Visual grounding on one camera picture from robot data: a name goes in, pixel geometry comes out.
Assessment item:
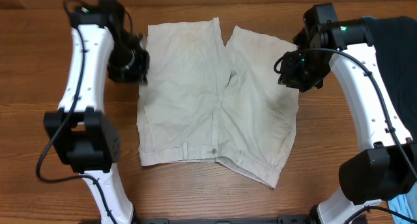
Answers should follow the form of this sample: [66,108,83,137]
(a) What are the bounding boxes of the beige shorts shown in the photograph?
[137,18,298,188]

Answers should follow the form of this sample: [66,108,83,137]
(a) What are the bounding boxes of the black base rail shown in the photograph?
[135,215,316,224]

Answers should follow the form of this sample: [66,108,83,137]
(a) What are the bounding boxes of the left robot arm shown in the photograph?
[44,0,150,223]

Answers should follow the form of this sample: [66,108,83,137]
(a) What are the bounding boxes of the dark navy garment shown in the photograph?
[364,16,416,139]

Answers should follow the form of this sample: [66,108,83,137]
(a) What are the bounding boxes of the light blue garment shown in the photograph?
[388,184,417,220]

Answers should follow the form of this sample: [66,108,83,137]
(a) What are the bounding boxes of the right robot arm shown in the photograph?
[274,3,416,224]

